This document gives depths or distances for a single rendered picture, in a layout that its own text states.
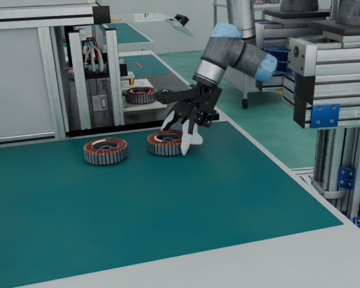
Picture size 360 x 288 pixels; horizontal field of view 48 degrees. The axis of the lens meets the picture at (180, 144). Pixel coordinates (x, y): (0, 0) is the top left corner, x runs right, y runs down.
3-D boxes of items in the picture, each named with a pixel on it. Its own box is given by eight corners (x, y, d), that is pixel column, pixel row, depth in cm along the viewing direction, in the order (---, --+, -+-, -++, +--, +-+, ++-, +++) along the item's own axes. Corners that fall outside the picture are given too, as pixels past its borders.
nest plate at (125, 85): (146, 81, 174) (146, 78, 173) (153, 90, 160) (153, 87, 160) (111, 84, 170) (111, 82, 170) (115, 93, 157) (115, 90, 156)
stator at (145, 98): (152, 94, 149) (152, 84, 148) (160, 102, 140) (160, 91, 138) (122, 98, 146) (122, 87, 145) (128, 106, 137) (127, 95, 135)
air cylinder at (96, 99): (106, 104, 144) (104, 88, 142) (108, 110, 137) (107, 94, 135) (92, 105, 143) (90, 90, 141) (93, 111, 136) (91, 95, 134)
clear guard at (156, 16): (175, 28, 147) (174, 11, 144) (194, 37, 125) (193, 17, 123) (83, 35, 139) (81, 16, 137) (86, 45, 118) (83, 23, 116)
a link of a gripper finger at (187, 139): (204, 157, 105) (206, 124, 108) (187, 151, 101) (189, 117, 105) (196, 160, 107) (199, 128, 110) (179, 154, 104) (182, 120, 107)
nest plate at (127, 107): (158, 95, 152) (158, 92, 151) (167, 107, 138) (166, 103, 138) (118, 100, 149) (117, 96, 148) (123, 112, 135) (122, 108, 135)
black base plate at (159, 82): (173, 77, 189) (172, 72, 188) (219, 119, 131) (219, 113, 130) (69, 86, 178) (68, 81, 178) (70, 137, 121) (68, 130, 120)
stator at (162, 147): (177, 138, 117) (176, 126, 116) (196, 151, 108) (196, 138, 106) (141, 146, 113) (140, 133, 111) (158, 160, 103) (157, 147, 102)
